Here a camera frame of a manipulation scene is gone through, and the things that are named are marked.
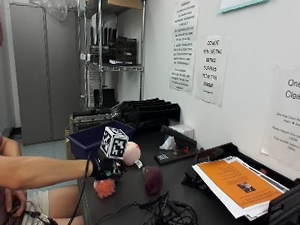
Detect orange fuzzy soft toy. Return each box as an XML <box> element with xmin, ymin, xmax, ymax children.
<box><xmin>92</xmin><ymin>177</ymin><xmax>117</xmax><ymax>200</ymax></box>

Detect peach round soft toy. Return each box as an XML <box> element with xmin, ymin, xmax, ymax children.
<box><xmin>122</xmin><ymin>140</ymin><xmax>145</xmax><ymax>170</ymax></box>

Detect white marker cube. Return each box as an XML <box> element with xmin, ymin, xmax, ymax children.
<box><xmin>98</xmin><ymin>125</ymin><xmax>130</xmax><ymax>161</ymax></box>

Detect dark purple soft toy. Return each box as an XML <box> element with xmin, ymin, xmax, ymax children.
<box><xmin>141</xmin><ymin>164</ymin><xmax>165</xmax><ymax>197</ymax></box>

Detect blue plastic bin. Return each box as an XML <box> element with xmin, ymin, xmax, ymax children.
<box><xmin>66</xmin><ymin>118</ymin><xmax>138</xmax><ymax>163</ymax></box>

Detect flat black labelled device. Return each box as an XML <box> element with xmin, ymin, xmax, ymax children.
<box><xmin>153</xmin><ymin>145</ymin><xmax>200</xmax><ymax>169</ymax></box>

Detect white crumpled tissue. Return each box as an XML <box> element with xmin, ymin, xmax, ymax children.
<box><xmin>158</xmin><ymin>135</ymin><xmax>178</xmax><ymax>152</ymax></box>

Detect grey metal tray box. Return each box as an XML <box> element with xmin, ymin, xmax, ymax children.
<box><xmin>70</xmin><ymin>104</ymin><xmax>122</xmax><ymax>136</ymax></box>

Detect stack of black file trays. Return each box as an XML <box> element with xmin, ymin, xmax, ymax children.
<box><xmin>117</xmin><ymin>95</ymin><xmax>183</xmax><ymax>132</ymax></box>

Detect white cardboard box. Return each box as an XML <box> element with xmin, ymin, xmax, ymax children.
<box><xmin>168</xmin><ymin>122</ymin><xmax>196</xmax><ymax>139</ymax></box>

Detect stack of white papers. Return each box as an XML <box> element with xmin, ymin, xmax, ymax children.
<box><xmin>189</xmin><ymin>153</ymin><xmax>291</xmax><ymax>224</ymax></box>

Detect orange paper sheet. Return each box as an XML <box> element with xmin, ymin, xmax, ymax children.
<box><xmin>195</xmin><ymin>158</ymin><xmax>286</xmax><ymax>211</ymax></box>

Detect black boxes on shelf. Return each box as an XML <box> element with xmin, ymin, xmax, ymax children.
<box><xmin>88</xmin><ymin>25</ymin><xmax>140</xmax><ymax>67</ymax></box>

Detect grey metal cabinet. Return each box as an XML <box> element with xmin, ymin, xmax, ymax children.
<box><xmin>2</xmin><ymin>1</ymin><xmax>87</xmax><ymax>149</ymax></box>

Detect black paper tray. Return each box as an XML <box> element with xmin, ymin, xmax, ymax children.
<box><xmin>179</xmin><ymin>139</ymin><xmax>300</xmax><ymax>225</ymax></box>

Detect clear plastic bag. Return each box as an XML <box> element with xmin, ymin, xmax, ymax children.
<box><xmin>25</xmin><ymin>0</ymin><xmax>79</xmax><ymax>22</ymax></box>

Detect teal framed white board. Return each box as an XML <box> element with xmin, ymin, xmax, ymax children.
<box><xmin>218</xmin><ymin>0</ymin><xmax>273</xmax><ymax>17</ymax></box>

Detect black glove cable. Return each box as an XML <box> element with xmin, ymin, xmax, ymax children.
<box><xmin>63</xmin><ymin>148</ymin><xmax>104</xmax><ymax>225</ymax></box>

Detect tangle of black cables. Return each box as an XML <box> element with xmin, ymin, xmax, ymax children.
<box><xmin>91</xmin><ymin>187</ymin><xmax>215</xmax><ymax>225</ymax></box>

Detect metal wire shelf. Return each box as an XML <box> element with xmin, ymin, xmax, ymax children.
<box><xmin>71</xmin><ymin>0</ymin><xmax>148</xmax><ymax>110</ymax></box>

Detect short printed wall notice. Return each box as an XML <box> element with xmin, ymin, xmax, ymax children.
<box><xmin>194</xmin><ymin>34</ymin><xmax>230</xmax><ymax>108</ymax></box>

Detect tall printed wall notice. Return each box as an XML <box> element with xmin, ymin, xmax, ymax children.
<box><xmin>168</xmin><ymin>0</ymin><xmax>200</xmax><ymax>93</ymax></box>

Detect large printed wall notice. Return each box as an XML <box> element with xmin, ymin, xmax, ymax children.
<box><xmin>259</xmin><ymin>63</ymin><xmax>300</xmax><ymax>175</ymax></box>

